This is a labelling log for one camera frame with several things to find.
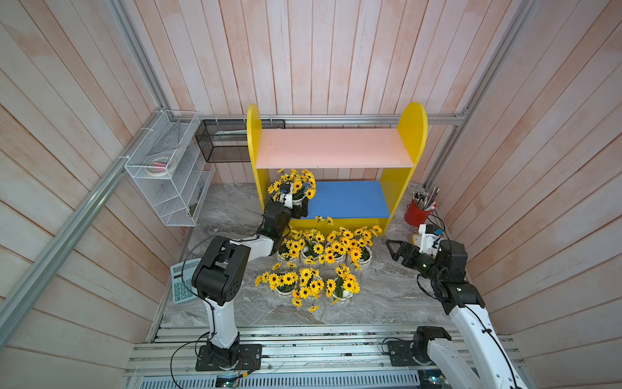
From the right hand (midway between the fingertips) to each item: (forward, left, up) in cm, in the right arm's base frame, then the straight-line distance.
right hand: (395, 242), depth 79 cm
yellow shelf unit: (+48, +5, -12) cm, 50 cm away
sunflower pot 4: (-1, +36, -5) cm, 36 cm away
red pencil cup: (+21, -16, -10) cm, 28 cm away
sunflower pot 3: (0, +27, -5) cm, 28 cm away
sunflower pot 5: (+18, +31, +9) cm, 37 cm away
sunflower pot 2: (0, +17, -3) cm, 18 cm away
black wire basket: (+35, +61, +16) cm, 72 cm away
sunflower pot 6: (-14, +18, -2) cm, 23 cm away
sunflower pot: (+1, +11, -5) cm, 12 cm away
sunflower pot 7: (-14, +28, -3) cm, 31 cm away
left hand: (+21, +33, 0) cm, 40 cm away
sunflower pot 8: (-13, +37, -5) cm, 39 cm away
